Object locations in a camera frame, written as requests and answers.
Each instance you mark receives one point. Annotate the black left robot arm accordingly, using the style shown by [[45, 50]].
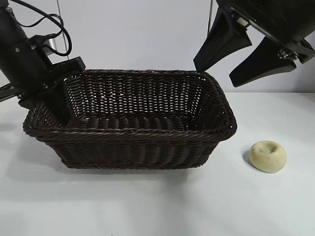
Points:
[[9, 19]]

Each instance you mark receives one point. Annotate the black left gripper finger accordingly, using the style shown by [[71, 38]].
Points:
[[57, 100], [27, 102]]

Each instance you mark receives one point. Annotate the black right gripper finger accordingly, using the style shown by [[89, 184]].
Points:
[[224, 41], [265, 61]]

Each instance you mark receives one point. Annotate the dark brown wicker basket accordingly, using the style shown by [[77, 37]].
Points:
[[128, 147]]

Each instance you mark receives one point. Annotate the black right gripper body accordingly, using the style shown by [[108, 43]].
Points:
[[278, 17]]

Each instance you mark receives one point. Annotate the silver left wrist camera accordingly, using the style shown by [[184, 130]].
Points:
[[51, 45]]

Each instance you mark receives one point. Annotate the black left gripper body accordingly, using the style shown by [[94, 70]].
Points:
[[24, 66]]

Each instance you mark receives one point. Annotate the pale yellow egg yolk pastry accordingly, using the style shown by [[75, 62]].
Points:
[[268, 157]]

